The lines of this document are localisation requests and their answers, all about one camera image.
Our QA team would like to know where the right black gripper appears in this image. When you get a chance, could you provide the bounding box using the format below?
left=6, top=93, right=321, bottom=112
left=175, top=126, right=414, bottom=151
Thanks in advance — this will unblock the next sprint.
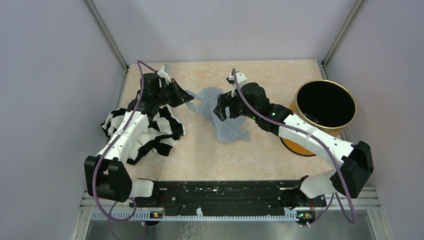
left=213, top=89, right=259, bottom=122

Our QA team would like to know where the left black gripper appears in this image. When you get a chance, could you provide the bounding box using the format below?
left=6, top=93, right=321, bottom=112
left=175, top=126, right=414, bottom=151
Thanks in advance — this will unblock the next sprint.
left=154, top=77, right=194, bottom=108

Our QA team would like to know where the translucent blue plastic trash bag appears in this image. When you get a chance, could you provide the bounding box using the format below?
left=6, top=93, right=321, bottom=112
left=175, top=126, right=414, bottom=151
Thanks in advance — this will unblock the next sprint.
left=186, top=87, right=250, bottom=143

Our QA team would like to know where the orange gold-rimmed trash bin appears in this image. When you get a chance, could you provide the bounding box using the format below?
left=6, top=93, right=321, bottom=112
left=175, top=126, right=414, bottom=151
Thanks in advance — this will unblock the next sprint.
left=289, top=79, right=357, bottom=137

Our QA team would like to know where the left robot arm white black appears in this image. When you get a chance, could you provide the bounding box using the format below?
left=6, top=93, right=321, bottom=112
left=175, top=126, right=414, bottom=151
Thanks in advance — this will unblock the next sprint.
left=84, top=73, right=194, bottom=207

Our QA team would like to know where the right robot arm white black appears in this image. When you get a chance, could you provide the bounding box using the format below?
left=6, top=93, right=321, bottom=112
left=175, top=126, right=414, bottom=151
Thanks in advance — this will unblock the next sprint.
left=213, top=82, right=374, bottom=206

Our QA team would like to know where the black white striped cloth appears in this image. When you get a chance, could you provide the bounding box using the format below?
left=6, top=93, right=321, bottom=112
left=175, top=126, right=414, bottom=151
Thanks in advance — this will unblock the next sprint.
left=101, top=105, right=187, bottom=165

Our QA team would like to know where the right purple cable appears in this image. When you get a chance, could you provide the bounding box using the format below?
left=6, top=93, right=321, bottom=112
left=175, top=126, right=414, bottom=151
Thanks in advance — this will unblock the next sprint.
left=231, top=68, right=358, bottom=227

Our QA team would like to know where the purple cable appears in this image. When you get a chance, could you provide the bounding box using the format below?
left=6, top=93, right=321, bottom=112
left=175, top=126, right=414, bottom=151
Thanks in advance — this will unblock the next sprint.
left=92, top=59, right=160, bottom=240
left=231, top=68, right=358, bottom=227

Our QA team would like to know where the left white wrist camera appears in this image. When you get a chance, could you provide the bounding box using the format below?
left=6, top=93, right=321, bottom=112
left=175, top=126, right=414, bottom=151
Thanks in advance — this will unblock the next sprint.
left=156, top=64, right=172, bottom=88

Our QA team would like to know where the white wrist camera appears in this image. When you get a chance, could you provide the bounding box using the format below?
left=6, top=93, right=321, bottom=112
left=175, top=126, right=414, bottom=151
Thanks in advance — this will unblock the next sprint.
left=156, top=64, right=172, bottom=88
left=226, top=71, right=248, bottom=89

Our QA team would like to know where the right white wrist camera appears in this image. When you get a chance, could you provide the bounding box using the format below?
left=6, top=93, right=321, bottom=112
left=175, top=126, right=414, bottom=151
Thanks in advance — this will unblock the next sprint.
left=226, top=71, right=248, bottom=89

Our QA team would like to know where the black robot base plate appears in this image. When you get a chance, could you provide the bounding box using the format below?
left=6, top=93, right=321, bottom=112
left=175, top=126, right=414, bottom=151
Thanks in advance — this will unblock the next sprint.
left=135, top=180, right=326, bottom=217

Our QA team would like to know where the left aluminium corner post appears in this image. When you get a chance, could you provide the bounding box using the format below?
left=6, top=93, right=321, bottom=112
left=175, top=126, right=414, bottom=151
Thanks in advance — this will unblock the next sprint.
left=83, top=0, right=129, bottom=72

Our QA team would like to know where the aluminium corner post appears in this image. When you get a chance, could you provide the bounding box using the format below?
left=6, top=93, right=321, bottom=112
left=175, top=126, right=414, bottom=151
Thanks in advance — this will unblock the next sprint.
left=321, top=0, right=367, bottom=69
left=83, top=0, right=129, bottom=72

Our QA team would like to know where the white toothed cable duct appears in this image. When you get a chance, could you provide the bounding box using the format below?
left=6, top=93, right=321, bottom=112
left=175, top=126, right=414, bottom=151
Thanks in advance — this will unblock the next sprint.
left=110, top=208, right=299, bottom=222

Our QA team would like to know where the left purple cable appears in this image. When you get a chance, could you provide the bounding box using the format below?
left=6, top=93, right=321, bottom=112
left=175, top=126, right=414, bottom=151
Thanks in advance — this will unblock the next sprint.
left=92, top=59, right=160, bottom=240

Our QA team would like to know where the right aluminium corner post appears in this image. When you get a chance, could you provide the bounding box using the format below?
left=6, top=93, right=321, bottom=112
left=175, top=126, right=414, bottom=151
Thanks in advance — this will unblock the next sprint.
left=321, top=0, right=367, bottom=69

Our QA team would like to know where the aluminium frame rail front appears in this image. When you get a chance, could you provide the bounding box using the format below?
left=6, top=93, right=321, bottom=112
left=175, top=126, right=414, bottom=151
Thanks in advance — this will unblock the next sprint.
left=79, top=186, right=381, bottom=210

